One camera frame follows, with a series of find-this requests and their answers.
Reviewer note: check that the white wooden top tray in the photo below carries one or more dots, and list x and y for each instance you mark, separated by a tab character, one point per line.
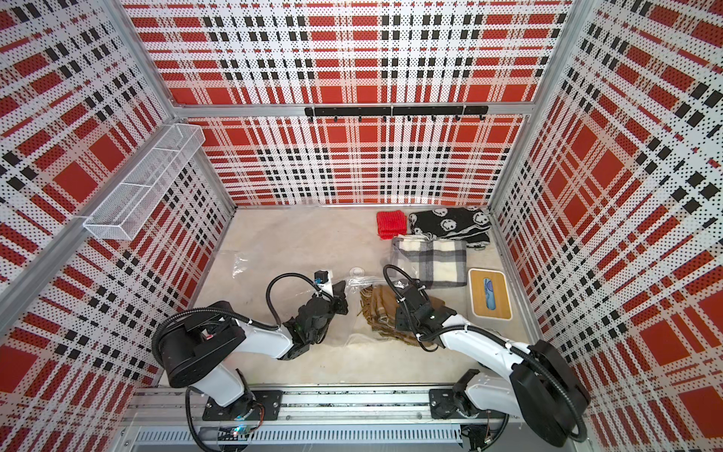
503	310

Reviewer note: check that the red knitted scarf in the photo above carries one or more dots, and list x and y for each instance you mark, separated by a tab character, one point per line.
391	224

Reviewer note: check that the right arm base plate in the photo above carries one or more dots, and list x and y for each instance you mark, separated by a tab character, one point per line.
444	406

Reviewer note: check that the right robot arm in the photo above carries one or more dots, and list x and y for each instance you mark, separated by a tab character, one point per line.
531	382

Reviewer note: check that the grey white plaid scarf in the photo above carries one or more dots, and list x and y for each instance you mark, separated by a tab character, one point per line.
437	263

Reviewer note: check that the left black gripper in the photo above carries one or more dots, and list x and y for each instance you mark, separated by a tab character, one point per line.
339	298

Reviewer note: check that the black smiley pattern scarf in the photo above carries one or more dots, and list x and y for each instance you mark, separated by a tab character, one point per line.
467	224

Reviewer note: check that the clear plastic vacuum bag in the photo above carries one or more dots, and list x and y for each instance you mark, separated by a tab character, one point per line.
394	276

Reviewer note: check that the aluminium front rail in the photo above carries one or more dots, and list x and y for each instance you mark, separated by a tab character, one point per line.
311	405

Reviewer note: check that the white wire mesh shelf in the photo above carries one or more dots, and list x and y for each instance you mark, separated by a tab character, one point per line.
125	210

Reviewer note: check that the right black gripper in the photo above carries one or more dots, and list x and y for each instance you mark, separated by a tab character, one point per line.
398	320

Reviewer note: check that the small blue object on tray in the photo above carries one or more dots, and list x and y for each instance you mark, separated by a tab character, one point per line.
489	294

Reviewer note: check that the brown knitted scarf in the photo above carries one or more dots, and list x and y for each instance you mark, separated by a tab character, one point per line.
379	307

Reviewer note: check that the black wall hook rail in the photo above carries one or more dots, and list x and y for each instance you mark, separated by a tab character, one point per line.
397	111

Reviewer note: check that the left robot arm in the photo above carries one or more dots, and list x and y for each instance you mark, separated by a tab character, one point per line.
193	345

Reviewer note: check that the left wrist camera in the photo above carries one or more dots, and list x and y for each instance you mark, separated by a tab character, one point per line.
324	281

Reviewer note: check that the white vacuum bag valve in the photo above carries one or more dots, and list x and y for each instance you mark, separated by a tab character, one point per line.
357	272

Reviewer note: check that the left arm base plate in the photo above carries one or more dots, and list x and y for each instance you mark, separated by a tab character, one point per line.
254	406

